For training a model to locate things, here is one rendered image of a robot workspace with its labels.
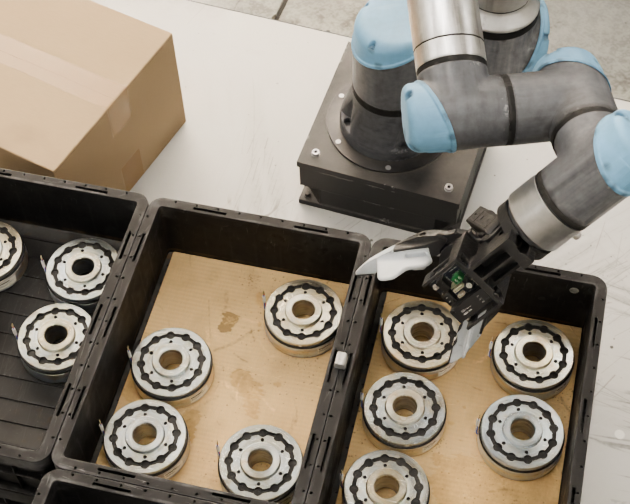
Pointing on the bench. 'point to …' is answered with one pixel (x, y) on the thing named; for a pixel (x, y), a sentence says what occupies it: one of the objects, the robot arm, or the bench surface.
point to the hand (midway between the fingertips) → (403, 315)
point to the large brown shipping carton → (75, 91)
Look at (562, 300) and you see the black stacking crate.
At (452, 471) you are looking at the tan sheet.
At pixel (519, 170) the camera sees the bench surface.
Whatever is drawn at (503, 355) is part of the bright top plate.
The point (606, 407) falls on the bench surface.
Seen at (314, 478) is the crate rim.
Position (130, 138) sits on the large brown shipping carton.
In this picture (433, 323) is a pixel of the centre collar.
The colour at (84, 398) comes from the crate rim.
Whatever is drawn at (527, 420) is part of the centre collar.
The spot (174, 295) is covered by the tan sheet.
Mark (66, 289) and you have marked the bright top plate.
